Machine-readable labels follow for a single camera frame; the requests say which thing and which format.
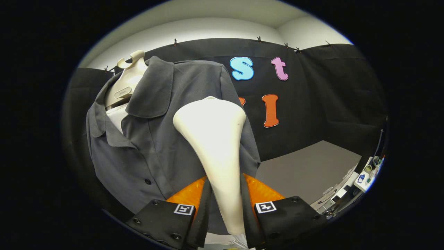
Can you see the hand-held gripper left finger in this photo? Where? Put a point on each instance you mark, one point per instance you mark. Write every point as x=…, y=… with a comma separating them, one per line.
x=203, y=215

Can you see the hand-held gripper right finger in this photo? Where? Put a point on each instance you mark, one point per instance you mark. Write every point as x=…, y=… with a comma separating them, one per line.
x=247, y=215

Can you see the white garment steamer head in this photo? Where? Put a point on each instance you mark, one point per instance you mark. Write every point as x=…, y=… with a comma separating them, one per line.
x=211, y=139

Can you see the dark grey button shirt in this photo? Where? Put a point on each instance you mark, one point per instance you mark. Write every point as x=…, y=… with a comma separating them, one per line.
x=152, y=156

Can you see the cream garment hanger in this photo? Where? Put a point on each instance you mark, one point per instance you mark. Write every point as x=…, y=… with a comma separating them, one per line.
x=130, y=78

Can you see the grey top cabinet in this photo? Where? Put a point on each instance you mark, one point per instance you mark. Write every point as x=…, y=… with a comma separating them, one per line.
x=305, y=166

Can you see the small blue object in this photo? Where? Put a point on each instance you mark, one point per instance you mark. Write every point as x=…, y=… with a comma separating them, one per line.
x=361, y=178

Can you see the white side desk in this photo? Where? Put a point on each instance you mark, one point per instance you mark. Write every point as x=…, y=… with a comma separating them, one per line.
x=367, y=180

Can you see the white panel under shirt collar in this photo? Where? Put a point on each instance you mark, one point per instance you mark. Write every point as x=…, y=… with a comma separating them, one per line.
x=118, y=118

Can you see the row of black cloth clips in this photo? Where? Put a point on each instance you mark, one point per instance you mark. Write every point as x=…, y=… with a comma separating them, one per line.
x=258, y=39

